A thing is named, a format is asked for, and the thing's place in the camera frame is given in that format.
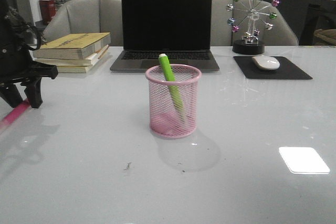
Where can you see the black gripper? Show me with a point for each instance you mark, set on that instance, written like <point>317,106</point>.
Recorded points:
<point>17,63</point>

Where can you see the pink highlighter pen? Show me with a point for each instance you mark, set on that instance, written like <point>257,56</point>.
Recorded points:
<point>14,115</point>

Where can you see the green highlighter pen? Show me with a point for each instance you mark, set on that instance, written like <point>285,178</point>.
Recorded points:
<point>169,77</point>

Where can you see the pink mesh pen holder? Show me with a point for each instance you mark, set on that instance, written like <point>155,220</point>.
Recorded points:
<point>172,104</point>

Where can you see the bottom pale green book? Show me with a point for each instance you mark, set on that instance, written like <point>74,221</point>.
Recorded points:
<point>76,69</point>

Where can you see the top yellow book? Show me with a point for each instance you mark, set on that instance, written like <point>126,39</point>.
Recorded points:
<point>73,46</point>

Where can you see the middle cream book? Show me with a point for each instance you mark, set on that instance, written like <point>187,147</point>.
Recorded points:
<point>89,61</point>

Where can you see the red bin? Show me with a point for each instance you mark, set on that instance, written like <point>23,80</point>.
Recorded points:
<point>48,10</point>

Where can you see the left grey armchair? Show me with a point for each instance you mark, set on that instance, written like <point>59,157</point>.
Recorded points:
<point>87,16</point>

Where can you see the grey armchair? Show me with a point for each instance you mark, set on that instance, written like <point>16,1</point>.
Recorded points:
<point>221,35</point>
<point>87,16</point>

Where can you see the grey open laptop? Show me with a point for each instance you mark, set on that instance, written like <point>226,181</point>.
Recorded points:
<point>181,29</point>

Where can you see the ferris wheel desk ornament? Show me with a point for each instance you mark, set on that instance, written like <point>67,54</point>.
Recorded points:
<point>249,42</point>

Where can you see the white computer mouse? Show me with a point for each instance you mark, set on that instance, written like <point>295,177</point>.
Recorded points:
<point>266,62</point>

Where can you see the right grey armchair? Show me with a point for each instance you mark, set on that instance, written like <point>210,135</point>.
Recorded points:
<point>221,35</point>

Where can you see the black mouse pad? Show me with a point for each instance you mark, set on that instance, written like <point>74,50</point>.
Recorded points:
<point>286,71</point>

